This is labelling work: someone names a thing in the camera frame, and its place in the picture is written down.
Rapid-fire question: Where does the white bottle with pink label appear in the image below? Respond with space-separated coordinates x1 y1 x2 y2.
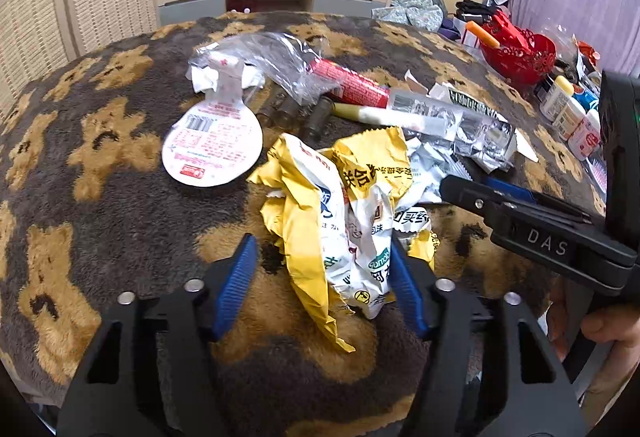
567 110 602 161

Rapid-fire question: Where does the red printed tube packet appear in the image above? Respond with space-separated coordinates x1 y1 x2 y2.
306 58 391 109

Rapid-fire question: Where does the white paper card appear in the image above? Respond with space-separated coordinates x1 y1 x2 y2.
514 128 541 163

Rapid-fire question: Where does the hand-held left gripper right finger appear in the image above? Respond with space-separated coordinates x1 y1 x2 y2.
389 236 588 437

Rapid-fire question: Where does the white yellow stick wrapper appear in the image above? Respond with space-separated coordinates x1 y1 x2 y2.
332 102 427 130

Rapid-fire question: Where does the yellow white packaging bag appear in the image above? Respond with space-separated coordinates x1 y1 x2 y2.
247 126 441 353

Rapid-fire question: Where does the bear-print brown blanket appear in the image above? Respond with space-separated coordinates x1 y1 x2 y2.
0 10 616 437

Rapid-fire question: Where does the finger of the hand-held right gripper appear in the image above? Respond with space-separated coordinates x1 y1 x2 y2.
481 176 606 224
439 174 511 222

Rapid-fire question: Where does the clear crumpled plastic bag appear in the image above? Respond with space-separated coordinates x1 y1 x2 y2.
187 31 346 110

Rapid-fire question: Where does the person's right hand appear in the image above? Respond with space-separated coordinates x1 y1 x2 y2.
582 306 640 418

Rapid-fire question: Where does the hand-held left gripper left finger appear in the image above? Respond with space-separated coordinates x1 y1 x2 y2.
55 233 281 437

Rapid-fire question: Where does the brown glass vial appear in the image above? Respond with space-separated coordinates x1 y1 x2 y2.
256 92 286 128

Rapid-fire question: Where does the grey green floral cloth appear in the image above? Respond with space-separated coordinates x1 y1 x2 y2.
372 0 444 31

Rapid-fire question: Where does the blue white bottle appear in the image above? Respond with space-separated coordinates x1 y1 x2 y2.
575 87 599 112

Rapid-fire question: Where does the red openwork basket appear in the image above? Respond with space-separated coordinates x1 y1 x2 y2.
477 10 557 85

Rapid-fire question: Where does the orange stick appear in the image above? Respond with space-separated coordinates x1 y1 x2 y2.
465 21 501 49

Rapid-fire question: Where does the round white printed foil lid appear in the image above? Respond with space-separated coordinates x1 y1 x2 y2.
161 57 264 188

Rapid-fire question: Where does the torn white printed packet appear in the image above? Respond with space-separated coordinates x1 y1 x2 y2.
429 82 503 115

